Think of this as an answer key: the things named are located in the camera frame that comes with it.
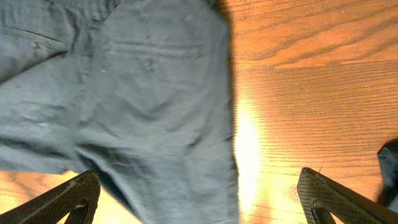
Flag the dark blue shorts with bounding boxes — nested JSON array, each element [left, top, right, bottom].
[[1, 0, 239, 223]]

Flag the dark blue garment at right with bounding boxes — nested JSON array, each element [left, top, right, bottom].
[[377, 139, 397, 213]]

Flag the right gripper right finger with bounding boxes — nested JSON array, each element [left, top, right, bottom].
[[297, 167, 397, 224]]

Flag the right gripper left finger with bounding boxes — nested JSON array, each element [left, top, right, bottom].
[[1, 170, 100, 224]]

